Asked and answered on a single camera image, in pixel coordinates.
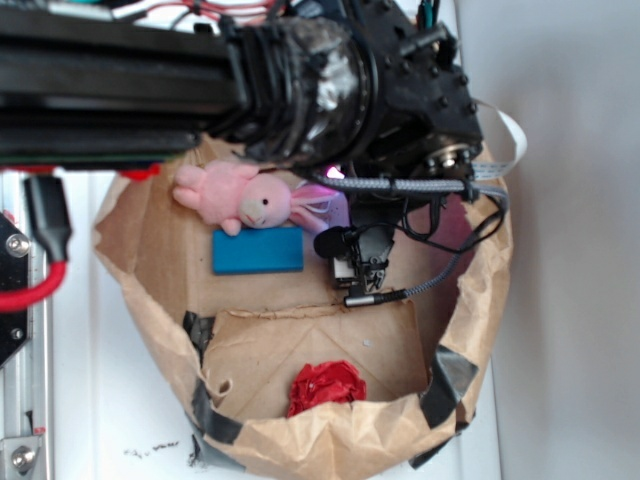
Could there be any blue rectangular block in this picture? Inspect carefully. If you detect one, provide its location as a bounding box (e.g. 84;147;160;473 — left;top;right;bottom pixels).
212;227;304;275

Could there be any red braided cable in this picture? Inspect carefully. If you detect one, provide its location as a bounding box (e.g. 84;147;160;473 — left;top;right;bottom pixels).
0;260;69;314

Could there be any grey braided cable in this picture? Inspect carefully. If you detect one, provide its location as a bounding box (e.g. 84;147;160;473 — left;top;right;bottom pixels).
304;169;511;309

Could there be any brown paper bag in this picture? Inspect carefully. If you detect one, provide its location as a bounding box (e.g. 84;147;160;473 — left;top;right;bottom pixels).
94;163;513;479

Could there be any aluminium frame rail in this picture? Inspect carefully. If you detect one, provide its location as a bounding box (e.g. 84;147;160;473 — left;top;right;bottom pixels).
1;172;54;479

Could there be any red crumpled paper ball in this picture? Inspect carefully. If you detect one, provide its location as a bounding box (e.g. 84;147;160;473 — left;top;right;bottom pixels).
287;360;367;418

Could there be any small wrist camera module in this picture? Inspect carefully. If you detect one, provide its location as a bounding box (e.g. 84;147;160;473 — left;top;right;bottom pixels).
313;222;395;305

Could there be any white ribbon cable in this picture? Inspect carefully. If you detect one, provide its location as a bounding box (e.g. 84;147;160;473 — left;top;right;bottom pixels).
469;97;529;180

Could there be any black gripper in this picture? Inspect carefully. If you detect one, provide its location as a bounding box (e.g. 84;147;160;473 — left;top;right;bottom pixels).
345;1;483;175

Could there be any pink plush bunny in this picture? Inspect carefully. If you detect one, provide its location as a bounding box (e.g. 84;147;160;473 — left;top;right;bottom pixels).
173;160;338;236

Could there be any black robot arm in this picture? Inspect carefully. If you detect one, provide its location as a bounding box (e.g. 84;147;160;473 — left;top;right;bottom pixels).
1;1;483;178

